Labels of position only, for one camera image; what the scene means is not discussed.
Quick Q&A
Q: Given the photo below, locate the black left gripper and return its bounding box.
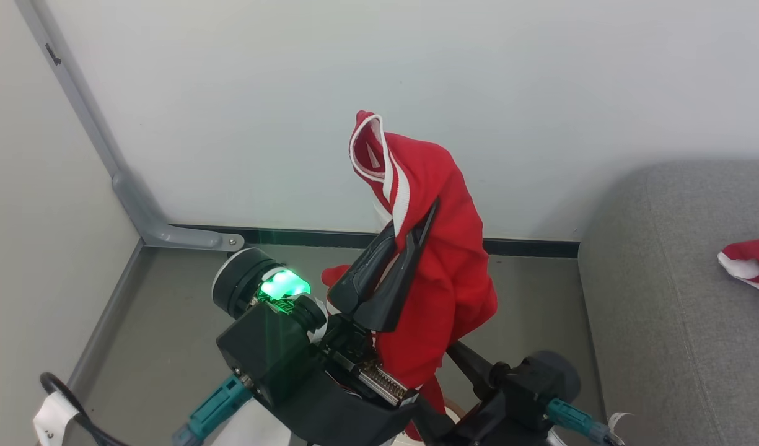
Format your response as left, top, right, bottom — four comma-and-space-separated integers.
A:
273, 198, 441, 446

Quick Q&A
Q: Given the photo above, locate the grey wall skirting strip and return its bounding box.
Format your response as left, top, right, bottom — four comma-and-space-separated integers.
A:
66, 238, 146, 392

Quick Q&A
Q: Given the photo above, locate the grey fabric sofa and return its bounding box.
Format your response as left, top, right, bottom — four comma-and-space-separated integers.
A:
577, 159, 759, 446

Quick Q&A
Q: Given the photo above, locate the teal left cable plug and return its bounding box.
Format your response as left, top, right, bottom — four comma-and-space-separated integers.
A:
171, 374, 255, 446

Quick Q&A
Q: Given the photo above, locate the teal cable plug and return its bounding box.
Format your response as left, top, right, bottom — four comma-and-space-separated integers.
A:
171, 374, 255, 446
545, 397, 610, 444

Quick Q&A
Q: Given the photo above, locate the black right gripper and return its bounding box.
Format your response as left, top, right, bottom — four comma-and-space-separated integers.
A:
410, 340, 582, 446

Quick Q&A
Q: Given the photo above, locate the red white-trimmed garment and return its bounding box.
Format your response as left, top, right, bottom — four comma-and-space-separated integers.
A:
717, 235, 759, 295
322, 110, 499, 442

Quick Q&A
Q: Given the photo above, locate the teal right cable plug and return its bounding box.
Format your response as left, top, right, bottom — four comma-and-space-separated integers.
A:
545, 397, 610, 444

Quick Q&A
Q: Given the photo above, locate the black wall baseboard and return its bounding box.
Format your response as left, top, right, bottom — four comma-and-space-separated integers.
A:
169, 224, 582, 260

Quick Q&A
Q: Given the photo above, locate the white cable label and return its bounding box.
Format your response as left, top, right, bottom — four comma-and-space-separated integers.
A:
33, 391, 82, 446

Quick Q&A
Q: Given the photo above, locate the grey metal frame leg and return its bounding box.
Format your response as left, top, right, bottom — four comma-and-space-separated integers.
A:
15, 0, 245, 253

